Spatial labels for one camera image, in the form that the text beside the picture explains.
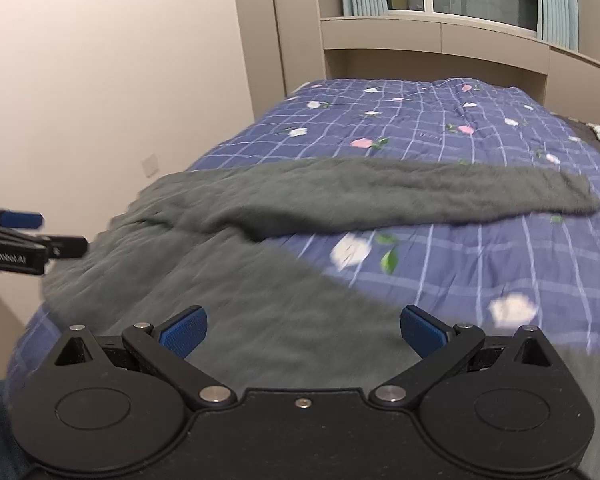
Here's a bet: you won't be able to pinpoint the grey fleece pants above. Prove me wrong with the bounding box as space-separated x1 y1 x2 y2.
12 158 600 479

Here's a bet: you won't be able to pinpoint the beige built-in cabinet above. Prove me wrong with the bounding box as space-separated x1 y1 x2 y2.
236 0 600 124

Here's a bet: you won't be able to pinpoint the light blue right curtain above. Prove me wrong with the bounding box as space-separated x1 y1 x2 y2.
536 0 580 51

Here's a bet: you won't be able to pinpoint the white wall socket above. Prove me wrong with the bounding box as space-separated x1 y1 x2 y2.
140 154 160 179

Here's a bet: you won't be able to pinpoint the blue checked floral quilt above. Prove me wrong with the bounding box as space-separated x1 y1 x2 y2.
4 77 600 391

